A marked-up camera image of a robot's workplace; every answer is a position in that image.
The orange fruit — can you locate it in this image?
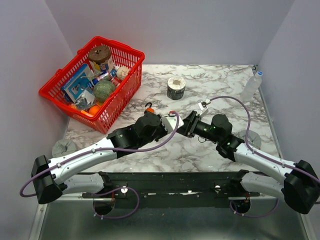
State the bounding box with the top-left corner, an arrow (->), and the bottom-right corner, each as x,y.
88,105 -> 101,116

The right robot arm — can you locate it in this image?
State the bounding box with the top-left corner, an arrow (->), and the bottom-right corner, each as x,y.
177,111 -> 320,214

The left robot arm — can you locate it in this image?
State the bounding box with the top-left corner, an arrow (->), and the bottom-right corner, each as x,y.
31,111 -> 164,204

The brown round lid container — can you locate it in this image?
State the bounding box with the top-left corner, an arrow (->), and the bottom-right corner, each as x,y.
88,45 -> 111,64

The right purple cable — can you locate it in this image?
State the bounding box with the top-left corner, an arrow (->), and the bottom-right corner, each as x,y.
208,96 -> 320,218

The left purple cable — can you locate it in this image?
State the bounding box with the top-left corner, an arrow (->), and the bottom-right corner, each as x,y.
19,111 -> 181,221

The blue white box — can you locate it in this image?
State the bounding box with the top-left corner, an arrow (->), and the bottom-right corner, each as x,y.
61,63 -> 92,103

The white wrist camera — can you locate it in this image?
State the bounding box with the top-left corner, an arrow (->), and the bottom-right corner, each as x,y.
198,99 -> 211,118
160,112 -> 184,138

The clear plastic water bottle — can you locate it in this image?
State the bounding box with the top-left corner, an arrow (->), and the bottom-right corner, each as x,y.
240,71 -> 263,103

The cream ball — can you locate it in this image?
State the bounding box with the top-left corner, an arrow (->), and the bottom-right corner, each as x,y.
116,66 -> 130,81

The purple cable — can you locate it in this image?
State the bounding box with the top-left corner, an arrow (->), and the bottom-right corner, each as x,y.
19,111 -> 181,221
208,96 -> 320,218

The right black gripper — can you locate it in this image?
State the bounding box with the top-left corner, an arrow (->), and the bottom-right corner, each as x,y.
176,110 -> 221,144

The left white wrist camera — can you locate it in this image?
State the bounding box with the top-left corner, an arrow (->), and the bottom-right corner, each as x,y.
160,112 -> 184,138

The black wrapped tissue roll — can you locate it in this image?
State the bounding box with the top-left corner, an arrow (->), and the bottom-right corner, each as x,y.
166,76 -> 186,100

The red plastic basket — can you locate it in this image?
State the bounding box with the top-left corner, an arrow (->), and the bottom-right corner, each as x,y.
38,36 -> 145,134

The orange black padlock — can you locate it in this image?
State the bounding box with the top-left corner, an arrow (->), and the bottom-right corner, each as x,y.
144,102 -> 155,114

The green netted melon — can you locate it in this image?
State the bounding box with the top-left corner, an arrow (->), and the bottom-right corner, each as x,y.
93,80 -> 116,104

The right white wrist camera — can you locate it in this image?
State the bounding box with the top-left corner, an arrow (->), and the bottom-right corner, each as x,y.
198,99 -> 211,118

